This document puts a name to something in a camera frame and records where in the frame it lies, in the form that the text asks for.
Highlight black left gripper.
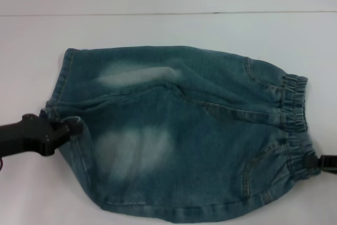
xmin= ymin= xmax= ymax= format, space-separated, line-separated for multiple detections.
xmin=0 ymin=113 xmax=84 ymax=159

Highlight blue denim shorts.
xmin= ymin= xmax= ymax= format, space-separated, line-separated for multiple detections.
xmin=39 ymin=45 xmax=321 ymax=223

